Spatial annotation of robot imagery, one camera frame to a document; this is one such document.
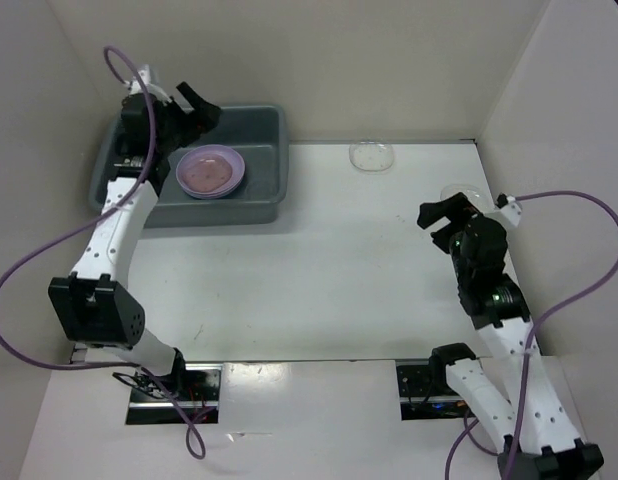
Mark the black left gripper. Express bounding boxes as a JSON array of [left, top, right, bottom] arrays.
[[158, 83, 224, 155]]

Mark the purple plastic plate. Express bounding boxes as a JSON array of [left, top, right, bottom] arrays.
[[175, 145, 246, 200]]

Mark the brown translucent square plate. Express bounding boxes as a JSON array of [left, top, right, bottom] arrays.
[[183, 155, 233, 194]]

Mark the clear dish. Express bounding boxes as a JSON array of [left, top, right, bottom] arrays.
[[349, 141, 395, 173]]

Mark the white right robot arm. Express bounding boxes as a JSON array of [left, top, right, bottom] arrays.
[[417, 193, 604, 479]]

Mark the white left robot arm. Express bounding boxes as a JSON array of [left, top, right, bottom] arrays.
[[48, 82, 222, 400]]

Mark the grey plastic bin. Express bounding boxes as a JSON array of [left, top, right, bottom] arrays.
[[89, 105, 289, 228]]

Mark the clear bowl at right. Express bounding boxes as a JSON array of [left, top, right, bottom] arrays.
[[439, 184, 493, 213]]

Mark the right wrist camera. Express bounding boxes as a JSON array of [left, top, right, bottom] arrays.
[[495, 193, 522, 230]]

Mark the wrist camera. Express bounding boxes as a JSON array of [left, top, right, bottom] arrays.
[[495, 193, 522, 230], [124, 64, 170, 102]]

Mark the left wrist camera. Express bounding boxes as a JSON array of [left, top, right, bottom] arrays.
[[124, 64, 170, 102]]

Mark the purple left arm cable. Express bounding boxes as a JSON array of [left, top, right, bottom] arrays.
[[0, 45, 215, 460]]

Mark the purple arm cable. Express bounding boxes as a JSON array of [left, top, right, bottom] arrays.
[[444, 190, 618, 480], [0, 45, 215, 460]]

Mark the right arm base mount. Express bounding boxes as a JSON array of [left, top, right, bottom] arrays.
[[395, 360, 468, 421]]

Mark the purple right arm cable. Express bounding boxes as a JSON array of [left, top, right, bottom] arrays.
[[444, 190, 618, 480]]

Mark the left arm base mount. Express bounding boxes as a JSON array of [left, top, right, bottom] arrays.
[[112, 363, 223, 425]]

